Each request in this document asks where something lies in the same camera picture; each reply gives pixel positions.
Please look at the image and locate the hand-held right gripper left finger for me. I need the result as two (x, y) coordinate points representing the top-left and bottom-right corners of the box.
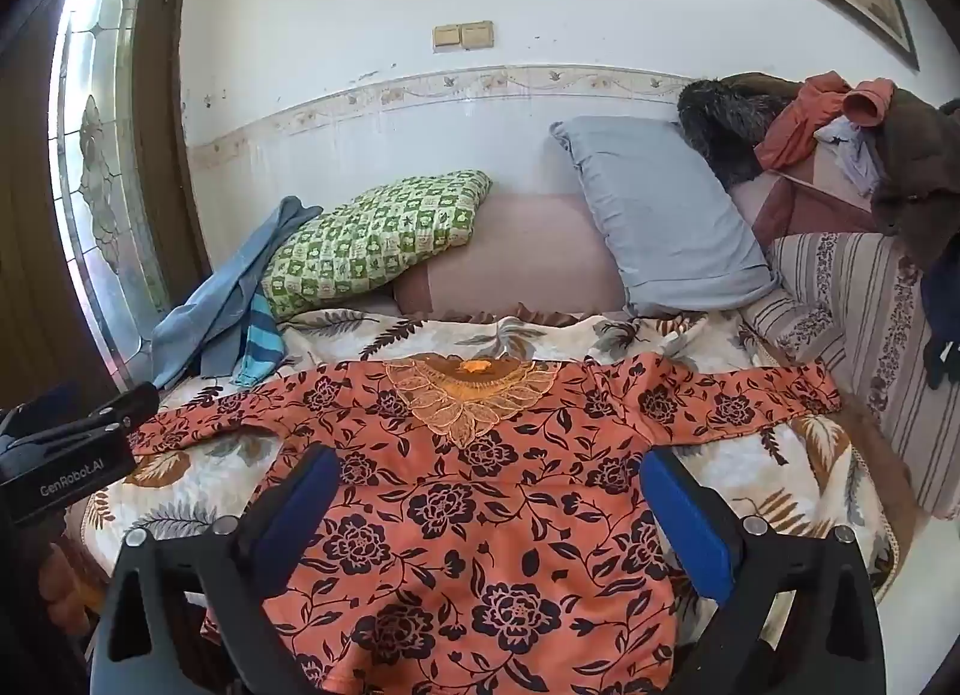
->
(94, 444), (342, 695)

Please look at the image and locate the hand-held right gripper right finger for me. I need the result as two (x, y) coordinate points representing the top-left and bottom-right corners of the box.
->
(641, 447), (887, 695)

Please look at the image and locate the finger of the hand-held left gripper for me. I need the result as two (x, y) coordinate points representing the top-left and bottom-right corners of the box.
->
(77, 382), (161, 442)

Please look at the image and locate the orange floral shirt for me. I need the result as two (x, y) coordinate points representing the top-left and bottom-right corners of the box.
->
(127, 354), (842, 695)

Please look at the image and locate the leaf print blanket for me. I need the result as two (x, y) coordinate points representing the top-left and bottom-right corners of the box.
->
(67, 305), (901, 695)

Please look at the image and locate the blue striped cloth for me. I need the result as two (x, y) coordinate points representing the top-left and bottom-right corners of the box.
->
(232, 290), (287, 389)

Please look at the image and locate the brown wooden door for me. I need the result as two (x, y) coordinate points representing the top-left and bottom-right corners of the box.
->
(0, 0), (212, 433)

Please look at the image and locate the stained glass window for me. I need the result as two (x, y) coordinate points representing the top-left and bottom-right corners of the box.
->
(48, 0), (170, 382)

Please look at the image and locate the green checkered pillow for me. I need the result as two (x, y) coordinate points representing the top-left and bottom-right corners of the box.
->
(259, 170), (494, 322)

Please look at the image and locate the grey-blue pillow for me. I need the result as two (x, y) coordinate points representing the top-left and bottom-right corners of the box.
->
(550, 116), (782, 319)

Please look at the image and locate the pink quilted cushion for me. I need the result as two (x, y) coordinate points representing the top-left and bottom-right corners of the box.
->
(393, 194), (628, 318)

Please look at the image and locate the dark blue garment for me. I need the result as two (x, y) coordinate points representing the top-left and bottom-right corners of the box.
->
(921, 263), (960, 390)

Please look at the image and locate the white lavender garment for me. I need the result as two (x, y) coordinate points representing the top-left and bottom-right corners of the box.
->
(816, 117), (883, 198)

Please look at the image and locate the black fur garment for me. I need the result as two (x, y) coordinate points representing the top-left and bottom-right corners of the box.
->
(677, 74), (808, 190)

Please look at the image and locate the rust red garment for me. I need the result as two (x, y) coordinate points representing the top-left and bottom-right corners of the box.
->
(754, 71), (898, 173)

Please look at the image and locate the dark brown garment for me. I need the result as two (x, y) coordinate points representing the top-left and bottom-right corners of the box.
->
(870, 87), (960, 270)

